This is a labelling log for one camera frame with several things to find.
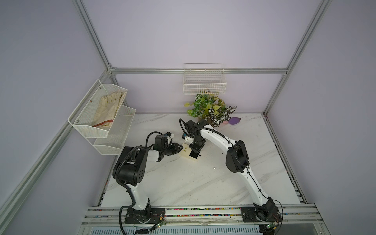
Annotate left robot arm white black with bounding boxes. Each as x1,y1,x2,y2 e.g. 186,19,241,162
112,131,183,211

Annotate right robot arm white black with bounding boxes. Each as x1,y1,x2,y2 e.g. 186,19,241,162
179,119,277,221

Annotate potted green plant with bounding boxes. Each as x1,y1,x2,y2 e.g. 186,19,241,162
184,94,237,127

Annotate purple egg-shaped sponge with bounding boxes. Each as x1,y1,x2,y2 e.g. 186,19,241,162
228,117,241,125

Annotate cream work gloves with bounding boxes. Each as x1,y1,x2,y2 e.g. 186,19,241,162
92,92,126,130

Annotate white mesh two-tier shelf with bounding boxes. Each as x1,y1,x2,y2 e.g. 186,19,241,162
68,80,136,155

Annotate white wire wall basket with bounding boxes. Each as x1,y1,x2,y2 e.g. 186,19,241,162
183,63,227,96

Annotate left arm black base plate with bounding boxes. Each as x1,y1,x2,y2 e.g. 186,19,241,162
124,208,165,224

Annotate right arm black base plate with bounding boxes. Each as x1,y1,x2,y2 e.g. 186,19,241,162
240,206,282,223

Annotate aluminium front rail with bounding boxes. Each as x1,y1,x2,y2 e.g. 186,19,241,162
81,204,324,227

